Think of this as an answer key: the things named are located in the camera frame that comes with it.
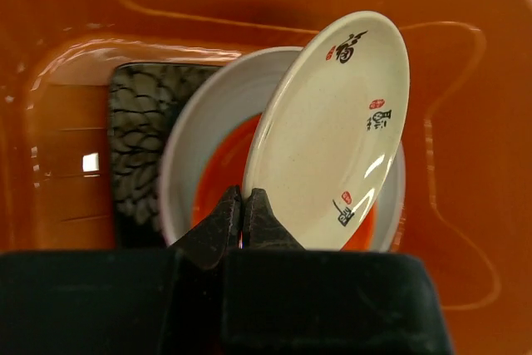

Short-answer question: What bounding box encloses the black square floral plate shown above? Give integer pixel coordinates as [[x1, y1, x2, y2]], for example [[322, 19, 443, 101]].
[[107, 62, 219, 249]]

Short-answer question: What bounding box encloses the orange round plate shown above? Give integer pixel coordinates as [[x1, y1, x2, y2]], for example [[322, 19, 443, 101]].
[[191, 113, 377, 251]]

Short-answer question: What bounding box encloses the orange plastic bin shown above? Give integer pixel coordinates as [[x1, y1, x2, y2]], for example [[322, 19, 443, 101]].
[[1, 0, 531, 354]]

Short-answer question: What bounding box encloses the beige round patterned plate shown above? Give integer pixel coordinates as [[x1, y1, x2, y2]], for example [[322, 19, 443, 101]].
[[243, 11, 410, 250]]

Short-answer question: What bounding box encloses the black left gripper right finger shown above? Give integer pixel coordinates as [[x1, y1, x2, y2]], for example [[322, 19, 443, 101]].
[[222, 189, 454, 354]]

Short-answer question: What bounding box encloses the cream white round plate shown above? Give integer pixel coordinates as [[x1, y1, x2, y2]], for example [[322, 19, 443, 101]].
[[158, 47, 406, 251]]

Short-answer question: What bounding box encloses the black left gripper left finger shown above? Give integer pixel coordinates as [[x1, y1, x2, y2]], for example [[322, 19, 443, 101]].
[[1, 186, 242, 354]]

